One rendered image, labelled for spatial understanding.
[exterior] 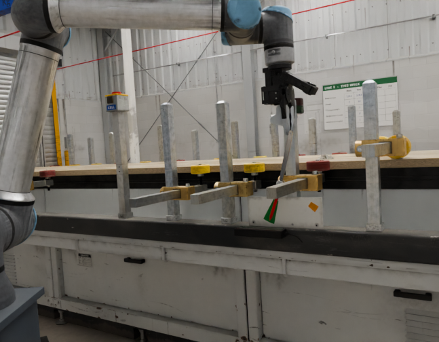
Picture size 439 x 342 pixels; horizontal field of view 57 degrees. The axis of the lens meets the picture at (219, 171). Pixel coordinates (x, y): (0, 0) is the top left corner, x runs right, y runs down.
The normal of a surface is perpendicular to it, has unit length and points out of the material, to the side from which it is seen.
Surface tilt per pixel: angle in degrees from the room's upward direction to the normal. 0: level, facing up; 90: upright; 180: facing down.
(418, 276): 90
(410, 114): 90
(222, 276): 90
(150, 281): 90
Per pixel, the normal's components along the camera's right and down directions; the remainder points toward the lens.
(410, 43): -0.49, 0.08
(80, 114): 0.87, -0.03
